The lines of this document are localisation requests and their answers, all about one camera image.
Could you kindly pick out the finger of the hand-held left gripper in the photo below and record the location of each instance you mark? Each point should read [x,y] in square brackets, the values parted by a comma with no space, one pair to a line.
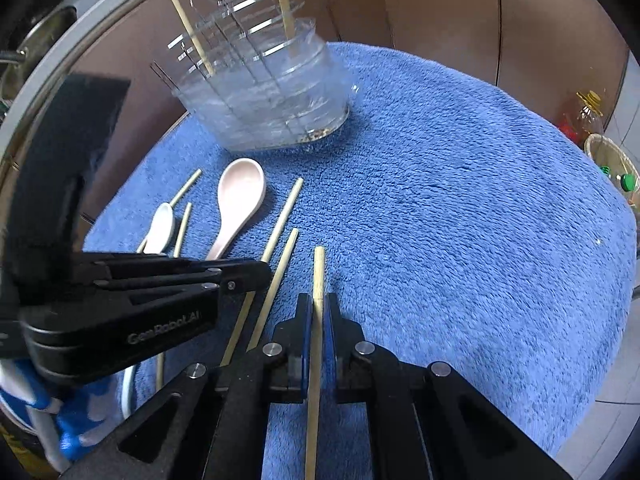
[210,294]
[240,271]

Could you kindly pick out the bamboo chopstick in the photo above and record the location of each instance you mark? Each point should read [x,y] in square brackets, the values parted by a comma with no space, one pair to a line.
[282,0]
[319,275]
[285,215]
[280,275]
[187,186]
[190,30]

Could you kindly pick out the wicker basket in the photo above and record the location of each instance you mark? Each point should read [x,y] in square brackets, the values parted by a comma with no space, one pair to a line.
[607,150]

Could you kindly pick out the blue fluffy towel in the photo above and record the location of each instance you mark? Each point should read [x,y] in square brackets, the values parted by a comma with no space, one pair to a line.
[450,235]

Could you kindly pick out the small white ceramic spoon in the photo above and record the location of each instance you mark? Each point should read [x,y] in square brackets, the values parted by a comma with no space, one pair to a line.
[161,225]

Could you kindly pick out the large pink ceramic spoon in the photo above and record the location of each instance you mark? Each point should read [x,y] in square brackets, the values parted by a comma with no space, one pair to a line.
[240,185]

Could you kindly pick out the person's left hand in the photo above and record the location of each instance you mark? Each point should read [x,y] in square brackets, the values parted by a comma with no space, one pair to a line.
[75,420]

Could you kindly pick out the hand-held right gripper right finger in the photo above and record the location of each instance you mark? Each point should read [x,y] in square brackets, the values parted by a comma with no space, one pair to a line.
[330,345]

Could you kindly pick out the yellow oil bottle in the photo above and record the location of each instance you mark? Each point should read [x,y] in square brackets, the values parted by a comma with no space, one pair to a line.
[585,120]

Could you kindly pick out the green-capped bottle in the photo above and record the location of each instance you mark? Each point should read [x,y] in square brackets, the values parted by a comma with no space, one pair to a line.
[626,180]

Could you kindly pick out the clear plastic utensil holder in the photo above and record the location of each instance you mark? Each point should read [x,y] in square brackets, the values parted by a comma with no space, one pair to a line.
[280,105]

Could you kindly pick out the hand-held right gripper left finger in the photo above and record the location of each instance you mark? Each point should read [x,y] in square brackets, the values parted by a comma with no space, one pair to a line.
[305,340]

